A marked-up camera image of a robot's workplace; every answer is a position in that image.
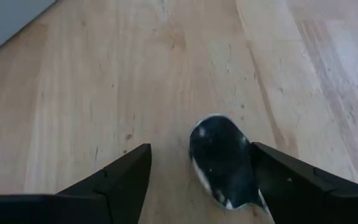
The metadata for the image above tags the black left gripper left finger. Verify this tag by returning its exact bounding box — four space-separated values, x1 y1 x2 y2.
0 143 152 224

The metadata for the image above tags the teal white patterned utensil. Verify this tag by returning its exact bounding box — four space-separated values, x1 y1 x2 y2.
188 114 269 212

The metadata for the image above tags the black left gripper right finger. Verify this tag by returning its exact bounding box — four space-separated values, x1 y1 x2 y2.
249 142 358 224

